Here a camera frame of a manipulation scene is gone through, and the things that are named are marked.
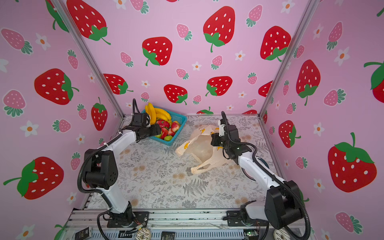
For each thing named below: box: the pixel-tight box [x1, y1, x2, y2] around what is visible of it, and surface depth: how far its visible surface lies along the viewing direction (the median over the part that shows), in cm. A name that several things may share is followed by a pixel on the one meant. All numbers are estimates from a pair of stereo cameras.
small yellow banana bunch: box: [154, 107, 172, 123], surface depth 109 cm
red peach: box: [171, 121, 181, 132], surface depth 105 cm
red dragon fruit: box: [156, 119, 171, 129], surface depth 106 cm
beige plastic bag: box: [175, 125, 229, 174], surface depth 84 cm
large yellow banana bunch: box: [144, 102, 157, 125], surface depth 106 cm
